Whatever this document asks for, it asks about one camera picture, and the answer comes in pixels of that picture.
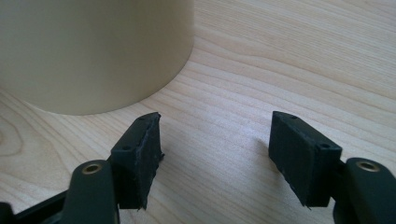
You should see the beige cylindrical container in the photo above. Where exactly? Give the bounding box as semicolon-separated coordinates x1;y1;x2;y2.
0;0;195;117

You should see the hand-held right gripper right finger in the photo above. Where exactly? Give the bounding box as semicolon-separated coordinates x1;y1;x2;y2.
268;110;343;208

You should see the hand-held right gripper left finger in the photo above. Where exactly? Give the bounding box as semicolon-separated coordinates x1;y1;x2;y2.
109;112;165;211

